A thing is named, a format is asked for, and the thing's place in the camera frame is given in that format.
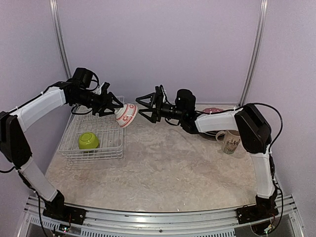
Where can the pink polka dot dish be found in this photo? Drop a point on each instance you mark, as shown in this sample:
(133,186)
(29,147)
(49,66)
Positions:
(211,110)

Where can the right aluminium corner post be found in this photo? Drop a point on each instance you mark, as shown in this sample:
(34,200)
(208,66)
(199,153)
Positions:
(255,51)

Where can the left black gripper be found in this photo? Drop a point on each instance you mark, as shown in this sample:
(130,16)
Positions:
(105,101)

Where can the aluminium corner post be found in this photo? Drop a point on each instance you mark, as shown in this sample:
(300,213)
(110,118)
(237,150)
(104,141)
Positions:
(255,51)
(59,37)

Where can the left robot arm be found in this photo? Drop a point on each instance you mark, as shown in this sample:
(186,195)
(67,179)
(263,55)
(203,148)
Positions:
(14,124)

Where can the left aluminium corner post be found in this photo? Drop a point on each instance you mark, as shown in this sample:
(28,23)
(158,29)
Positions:
(59,37)

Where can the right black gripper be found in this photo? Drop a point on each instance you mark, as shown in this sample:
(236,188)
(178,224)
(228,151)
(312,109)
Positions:
(155,99)

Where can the white wire dish rack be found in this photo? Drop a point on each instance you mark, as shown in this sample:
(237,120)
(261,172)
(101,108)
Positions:
(106,129)

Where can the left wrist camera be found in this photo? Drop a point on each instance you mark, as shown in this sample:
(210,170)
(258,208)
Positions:
(86,79)

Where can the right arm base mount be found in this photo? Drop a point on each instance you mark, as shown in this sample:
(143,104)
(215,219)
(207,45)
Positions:
(247,214)

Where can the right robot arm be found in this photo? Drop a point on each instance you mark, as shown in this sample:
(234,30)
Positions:
(254,130)

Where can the red white patterned bowl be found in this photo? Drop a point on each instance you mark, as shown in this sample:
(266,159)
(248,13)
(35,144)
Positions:
(126,114)

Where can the white patterned mug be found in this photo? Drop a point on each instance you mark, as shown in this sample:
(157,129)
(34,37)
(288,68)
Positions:
(229,140)

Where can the green cup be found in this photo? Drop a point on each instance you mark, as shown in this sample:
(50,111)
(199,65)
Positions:
(88,140)

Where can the black striped plate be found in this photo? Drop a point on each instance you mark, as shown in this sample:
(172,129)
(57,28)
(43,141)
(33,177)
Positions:
(212,133)

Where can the aluminium front rail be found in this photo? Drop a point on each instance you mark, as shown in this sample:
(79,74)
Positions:
(113,223)

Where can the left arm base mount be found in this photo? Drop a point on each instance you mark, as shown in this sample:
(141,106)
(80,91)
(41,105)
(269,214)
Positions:
(69,214)

